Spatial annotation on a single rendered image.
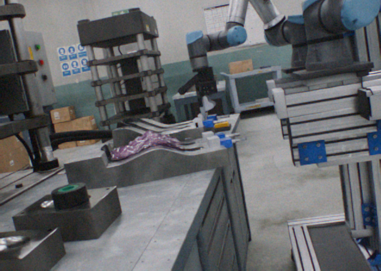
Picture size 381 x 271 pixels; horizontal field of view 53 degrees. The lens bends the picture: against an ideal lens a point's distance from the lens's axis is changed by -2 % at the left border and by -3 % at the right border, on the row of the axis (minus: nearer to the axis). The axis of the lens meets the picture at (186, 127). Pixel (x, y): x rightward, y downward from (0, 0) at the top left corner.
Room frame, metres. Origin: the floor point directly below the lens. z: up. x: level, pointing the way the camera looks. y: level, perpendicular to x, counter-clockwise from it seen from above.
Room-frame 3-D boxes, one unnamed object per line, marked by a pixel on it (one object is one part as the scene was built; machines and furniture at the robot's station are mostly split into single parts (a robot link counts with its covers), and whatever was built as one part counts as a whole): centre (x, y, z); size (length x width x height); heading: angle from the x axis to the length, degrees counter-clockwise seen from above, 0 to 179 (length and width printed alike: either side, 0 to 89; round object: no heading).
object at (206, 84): (1.67, -0.11, 1.05); 0.09 x 0.08 x 0.12; 77
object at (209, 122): (1.56, -0.10, 0.89); 0.13 x 0.05 x 0.05; 77
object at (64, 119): (8.06, 2.25, 0.42); 0.86 x 0.33 x 0.83; 83
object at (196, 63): (1.67, -0.11, 1.13); 0.08 x 0.08 x 0.05
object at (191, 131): (1.68, 0.15, 0.87); 0.50 x 0.26 x 0.14; 77
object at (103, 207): (0.89, 0.31, 0.84); 0.20 x 0.15 x 0.07; 77
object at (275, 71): (7.42, -1.39, 0.47); 1.10 x 0.52 x 0.94; 90
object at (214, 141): (1.28, -0.13, 0.86); 0.13 x 0.05 x 0.05; 94
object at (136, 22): (6.23, 0.68, 1.03); 1.54 x 0.94 x 2.06; 173
